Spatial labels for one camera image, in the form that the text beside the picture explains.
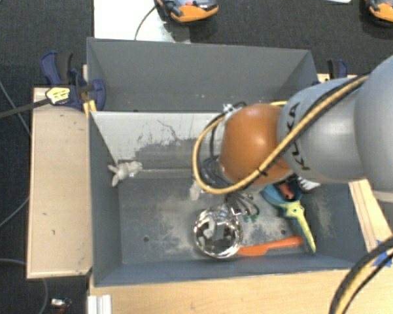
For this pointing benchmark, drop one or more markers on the white striped object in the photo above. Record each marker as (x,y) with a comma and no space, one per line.
(307,184)

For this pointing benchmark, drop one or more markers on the white toy animal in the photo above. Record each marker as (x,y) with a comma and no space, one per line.
(126,171)

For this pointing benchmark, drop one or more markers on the pale wood board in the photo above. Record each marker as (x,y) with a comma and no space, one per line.
(59,191)

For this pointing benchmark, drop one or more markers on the orange plastic tool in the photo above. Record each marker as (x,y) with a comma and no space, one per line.
(271,245)

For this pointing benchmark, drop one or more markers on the teal and yellow tool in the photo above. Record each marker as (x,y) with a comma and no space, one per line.
(296,213)

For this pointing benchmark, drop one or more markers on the grey metal bin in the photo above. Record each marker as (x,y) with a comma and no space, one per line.
(157,77)

